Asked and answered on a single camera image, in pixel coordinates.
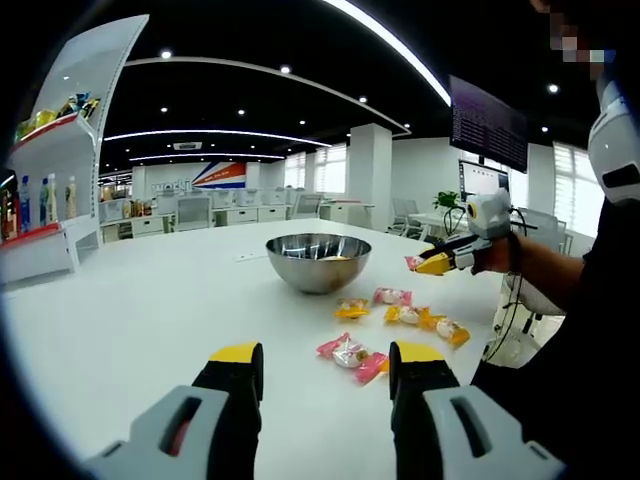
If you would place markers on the computer monitor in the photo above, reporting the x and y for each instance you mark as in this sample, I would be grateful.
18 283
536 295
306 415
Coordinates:
482 180

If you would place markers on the grey office chair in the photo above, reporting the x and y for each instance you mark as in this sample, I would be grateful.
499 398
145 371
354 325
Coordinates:
406 215

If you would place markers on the ceiling air vent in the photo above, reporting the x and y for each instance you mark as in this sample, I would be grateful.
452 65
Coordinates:
187 146

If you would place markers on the window blinds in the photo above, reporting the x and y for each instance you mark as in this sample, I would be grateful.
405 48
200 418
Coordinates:
330 167

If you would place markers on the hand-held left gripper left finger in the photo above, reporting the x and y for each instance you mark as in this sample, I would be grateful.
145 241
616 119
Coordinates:
230 395

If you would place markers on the white display shelf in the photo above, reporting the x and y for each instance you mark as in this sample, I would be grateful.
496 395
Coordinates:
90 65

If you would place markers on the white mesh office chair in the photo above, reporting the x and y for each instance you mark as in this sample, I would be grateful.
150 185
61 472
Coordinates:
306 205
194 210

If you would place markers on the red blue wall graphic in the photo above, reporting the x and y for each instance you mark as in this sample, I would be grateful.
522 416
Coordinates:
222 175

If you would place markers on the marshmallow packets group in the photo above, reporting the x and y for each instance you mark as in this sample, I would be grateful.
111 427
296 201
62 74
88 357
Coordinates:
352 356

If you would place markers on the blue plastic bottle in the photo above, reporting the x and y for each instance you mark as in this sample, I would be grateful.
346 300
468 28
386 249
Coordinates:
24 205
44 202

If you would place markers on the green potted plant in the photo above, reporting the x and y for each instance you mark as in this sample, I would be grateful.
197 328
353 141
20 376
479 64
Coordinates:
446 200

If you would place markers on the white table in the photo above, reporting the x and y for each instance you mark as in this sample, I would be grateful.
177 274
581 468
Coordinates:
150 310

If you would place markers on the long ceiling light strip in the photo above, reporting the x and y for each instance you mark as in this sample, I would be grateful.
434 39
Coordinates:
395 45

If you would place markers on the white round stool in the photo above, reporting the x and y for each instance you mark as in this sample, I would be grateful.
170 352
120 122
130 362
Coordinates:
537 300

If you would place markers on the steel bowl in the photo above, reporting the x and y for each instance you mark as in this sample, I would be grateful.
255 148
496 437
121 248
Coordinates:
320 275

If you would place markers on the white yellow bottle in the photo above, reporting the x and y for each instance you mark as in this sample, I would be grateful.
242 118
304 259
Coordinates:
53 200

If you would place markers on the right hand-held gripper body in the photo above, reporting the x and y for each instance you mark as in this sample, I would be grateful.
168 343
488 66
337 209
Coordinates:
492 215

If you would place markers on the cream bottle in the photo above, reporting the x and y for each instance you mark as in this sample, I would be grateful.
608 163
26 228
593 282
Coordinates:
71 200

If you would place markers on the large dark wall screen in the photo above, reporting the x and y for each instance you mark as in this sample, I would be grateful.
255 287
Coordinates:
487 125

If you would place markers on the row of snack bags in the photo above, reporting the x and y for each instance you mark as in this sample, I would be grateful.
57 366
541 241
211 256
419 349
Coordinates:
42 119

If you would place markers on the dark red box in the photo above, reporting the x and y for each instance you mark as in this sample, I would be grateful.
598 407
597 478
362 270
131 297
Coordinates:
7 215

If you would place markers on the cluster of brown jars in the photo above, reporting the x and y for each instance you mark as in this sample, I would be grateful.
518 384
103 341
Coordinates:
137 208

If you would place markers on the pink marshmallow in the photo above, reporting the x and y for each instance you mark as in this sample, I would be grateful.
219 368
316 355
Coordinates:
412 262

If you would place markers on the person's black-clad torso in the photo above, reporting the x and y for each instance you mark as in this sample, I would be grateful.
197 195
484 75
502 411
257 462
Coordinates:
590 350

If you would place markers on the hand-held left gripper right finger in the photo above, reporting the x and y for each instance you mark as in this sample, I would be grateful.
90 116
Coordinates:
420 395

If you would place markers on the person's right hand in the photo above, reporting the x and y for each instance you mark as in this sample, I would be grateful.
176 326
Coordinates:
500 257

